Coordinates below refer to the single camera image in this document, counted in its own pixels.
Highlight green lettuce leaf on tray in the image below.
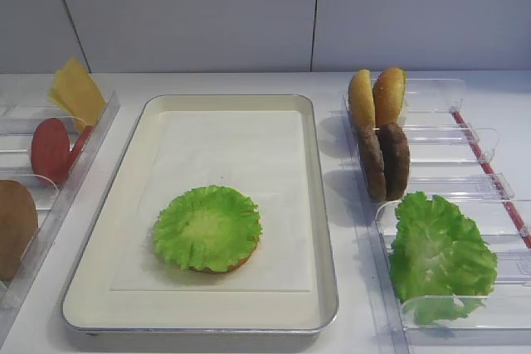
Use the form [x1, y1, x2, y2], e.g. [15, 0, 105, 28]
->
[152, 185, 262, 271]

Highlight left brown meat patty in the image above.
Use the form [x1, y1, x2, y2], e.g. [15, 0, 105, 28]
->
[358, 127, 387, 201]

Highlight brown meat patty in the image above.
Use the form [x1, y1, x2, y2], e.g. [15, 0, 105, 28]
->
[377, 123, 410, 201]
[358, 127, 387, 201]

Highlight bottom bun under lettuce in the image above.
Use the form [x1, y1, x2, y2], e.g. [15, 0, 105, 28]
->
[188, 241, 260, 274]

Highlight right brown meat patty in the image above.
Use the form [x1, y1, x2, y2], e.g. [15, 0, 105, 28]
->
[377, 123, 410, 201]

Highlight yellow cheese slices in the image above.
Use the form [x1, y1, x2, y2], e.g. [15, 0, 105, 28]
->
[48, 58, 106, 133]

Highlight green lettuce leaf in rack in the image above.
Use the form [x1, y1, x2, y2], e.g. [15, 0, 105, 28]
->
[389, 192, 498, 325]

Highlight red tomato slice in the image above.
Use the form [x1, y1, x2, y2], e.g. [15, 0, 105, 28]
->
[31, 118, 70, 184]

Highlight white parchment paper sheet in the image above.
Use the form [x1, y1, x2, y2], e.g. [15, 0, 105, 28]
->
[112, 111, 313, 291]

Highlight left golden bun half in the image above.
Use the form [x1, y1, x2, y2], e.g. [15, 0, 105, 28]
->
[348, 69, 376, 129]

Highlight golden bun half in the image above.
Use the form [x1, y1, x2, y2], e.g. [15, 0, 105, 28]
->
[373, 66, 406, 128]
[348, 69, 376, 129]

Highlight right golden bun half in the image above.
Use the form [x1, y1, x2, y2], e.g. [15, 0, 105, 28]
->
[373, 66, 406, 128]

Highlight clear acrylic right rack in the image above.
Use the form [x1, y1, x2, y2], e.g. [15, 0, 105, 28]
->
[338, 78, 530, 353]

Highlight clear acrylic rack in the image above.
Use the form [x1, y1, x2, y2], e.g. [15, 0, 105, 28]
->
[338, 78, 530, 353]
[1, 91, 119, 334]

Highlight clear acrylic left rack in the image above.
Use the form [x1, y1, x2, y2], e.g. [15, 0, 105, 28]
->
[1, 91, 119, 334]

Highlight cream metal baking tray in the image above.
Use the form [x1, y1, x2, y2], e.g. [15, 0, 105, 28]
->
[62, 95, 339, 334]

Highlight brown bun left rack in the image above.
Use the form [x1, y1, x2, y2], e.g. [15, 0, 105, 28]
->
[0, 180, 38, 280]

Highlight red rail strip right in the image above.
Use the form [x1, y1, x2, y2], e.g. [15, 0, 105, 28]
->
[451, 111, 530, 249]

